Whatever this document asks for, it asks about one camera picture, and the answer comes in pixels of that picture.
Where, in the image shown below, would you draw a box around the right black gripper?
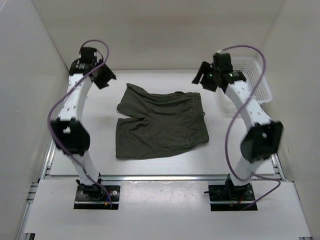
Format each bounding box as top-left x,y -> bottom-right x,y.
192,62 -> 220,93

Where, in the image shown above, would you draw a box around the olive green shorts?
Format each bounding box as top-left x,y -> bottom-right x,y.
115,83 -> 210,160

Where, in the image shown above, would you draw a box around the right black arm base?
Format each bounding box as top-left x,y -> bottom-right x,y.
203,175 -> 258,212

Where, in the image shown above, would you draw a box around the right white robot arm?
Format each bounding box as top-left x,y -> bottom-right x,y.
192,52 -> 283,200

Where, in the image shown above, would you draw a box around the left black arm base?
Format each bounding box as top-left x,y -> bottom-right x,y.
73,184 -> 121,210

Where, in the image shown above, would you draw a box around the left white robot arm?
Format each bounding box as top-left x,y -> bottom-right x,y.
47,46 -> 116,200

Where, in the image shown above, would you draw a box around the white plastic mesh basket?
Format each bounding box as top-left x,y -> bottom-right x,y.
231,56 -> 273,105

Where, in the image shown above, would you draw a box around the aluminium frame rail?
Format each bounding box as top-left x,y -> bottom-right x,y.
101,174 -> 227,181

